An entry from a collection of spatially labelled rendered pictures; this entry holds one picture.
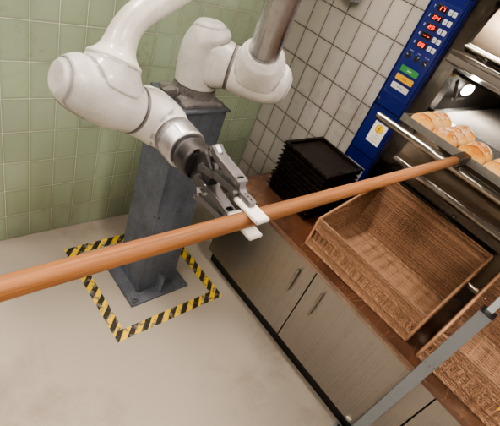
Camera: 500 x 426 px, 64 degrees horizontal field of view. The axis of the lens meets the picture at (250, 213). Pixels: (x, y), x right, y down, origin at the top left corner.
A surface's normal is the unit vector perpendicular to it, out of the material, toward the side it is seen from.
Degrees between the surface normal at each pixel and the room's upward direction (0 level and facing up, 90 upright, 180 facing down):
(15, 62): 90
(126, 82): 63
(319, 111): 90
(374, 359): 90
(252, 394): 0
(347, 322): 90
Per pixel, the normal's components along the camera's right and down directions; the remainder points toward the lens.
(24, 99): 0.60, 0.64
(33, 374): 0.33, -0.74
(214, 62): -0.03, 0.52
